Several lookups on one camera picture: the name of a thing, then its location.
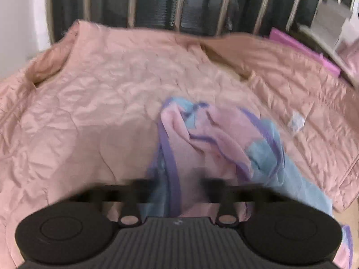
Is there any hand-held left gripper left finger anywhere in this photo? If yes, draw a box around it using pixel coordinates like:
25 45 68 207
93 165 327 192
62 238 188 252
70 178 154 228

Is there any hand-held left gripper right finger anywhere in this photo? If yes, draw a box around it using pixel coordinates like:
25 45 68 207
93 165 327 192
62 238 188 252
199 178 284 228

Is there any pastel pink blue purple cloth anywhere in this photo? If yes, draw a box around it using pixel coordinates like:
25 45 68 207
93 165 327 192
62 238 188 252
146 97 354 269

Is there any pink quilted jacket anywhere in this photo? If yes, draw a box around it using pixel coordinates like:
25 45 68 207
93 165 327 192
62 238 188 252
0 20 359 258

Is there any magenta flat folder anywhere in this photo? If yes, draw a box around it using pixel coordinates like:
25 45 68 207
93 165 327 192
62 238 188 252
269 27 341 77

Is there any metal window grille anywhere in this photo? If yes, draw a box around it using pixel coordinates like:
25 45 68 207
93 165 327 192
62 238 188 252
46 0 359 38

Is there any pink pillow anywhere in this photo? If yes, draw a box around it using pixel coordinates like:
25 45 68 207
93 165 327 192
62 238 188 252
337 41 359 82

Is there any stack of white boxes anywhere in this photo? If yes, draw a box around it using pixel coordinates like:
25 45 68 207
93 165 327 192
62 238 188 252
311 0 359 49

